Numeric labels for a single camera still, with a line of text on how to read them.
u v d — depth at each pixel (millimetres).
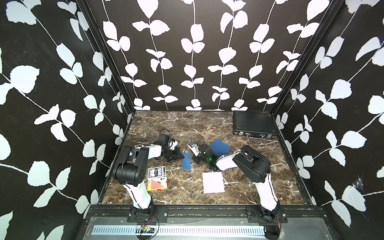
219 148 1024
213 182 842
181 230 701
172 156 855
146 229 706
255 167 538
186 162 932
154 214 725
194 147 838
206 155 779
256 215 729
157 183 835
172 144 868
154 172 867
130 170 484
